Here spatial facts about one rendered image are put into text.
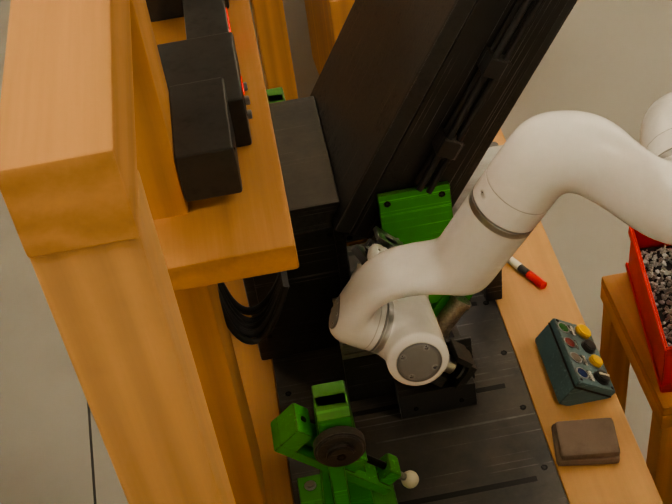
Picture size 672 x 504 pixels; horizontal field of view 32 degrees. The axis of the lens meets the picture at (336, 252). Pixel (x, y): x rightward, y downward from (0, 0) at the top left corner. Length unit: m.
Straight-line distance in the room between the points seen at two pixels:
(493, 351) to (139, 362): 1.12
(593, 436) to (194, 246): 0.81
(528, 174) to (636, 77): 2.90
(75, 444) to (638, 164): 2.22
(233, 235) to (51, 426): 2.01
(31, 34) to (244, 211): 0.46
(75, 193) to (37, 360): 2.63
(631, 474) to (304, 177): 0.70
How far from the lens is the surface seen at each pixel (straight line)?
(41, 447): 3.28
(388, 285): 1.48
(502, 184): 1.37
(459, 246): 1.44
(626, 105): 4.10
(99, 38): 0.99
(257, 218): 1.38
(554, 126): 1.34
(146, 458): 1.12
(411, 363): 1.54
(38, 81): 0.96
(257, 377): 2.09
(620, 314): 2.26
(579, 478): 1.90
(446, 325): 1.89
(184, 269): 1.35
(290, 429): 1.67
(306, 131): 2.00
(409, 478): 1.83
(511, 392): 2.00
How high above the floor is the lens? 2.45
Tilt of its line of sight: 43 degrees down
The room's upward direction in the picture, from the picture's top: 9 degrees counter-clockwise
